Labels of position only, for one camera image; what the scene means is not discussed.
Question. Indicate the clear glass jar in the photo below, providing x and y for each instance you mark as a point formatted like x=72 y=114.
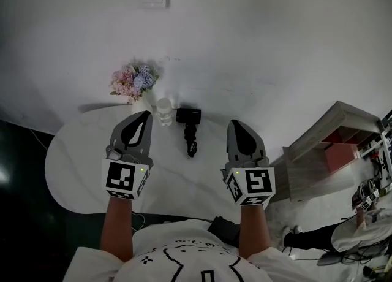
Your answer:
x=163 y=110

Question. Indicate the black hair dryer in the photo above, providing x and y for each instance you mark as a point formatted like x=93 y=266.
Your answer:
x=188 y=115

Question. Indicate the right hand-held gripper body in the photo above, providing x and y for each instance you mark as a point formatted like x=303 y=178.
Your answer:
x=258 y=182

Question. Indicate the grey wooden shelf cabinet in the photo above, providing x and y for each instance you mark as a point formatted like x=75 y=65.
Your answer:
x=306 y=164

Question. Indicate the person's left forearm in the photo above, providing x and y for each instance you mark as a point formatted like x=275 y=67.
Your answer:
x=118 y=231

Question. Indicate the white round table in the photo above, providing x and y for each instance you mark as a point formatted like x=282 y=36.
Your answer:
x=183 y=185

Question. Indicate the black waist pouch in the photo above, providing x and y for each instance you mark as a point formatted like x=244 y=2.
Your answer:
x=223 y=230

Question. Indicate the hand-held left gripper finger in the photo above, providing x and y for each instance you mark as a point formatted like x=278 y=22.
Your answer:
x=115 y=135
x=147 y=149

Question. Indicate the person's right forearm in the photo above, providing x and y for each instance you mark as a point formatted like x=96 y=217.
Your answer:
x=254 y=231

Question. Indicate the red storage box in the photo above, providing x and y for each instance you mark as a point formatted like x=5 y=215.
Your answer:
x=340 y=158

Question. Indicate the white vase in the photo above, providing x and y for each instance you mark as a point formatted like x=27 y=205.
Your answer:
x=147 y=103

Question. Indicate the person's white printed shirt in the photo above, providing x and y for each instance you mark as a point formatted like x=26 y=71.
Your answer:
x=190 y=259

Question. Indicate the pink and blue flower bouquet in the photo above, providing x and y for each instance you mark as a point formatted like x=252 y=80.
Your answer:
x=134 y=80

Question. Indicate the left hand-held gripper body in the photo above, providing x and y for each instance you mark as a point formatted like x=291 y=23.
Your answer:
x=119 y=178

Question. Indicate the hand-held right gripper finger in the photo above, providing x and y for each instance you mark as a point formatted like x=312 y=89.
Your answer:
x=260 y=150
x=230 y=149

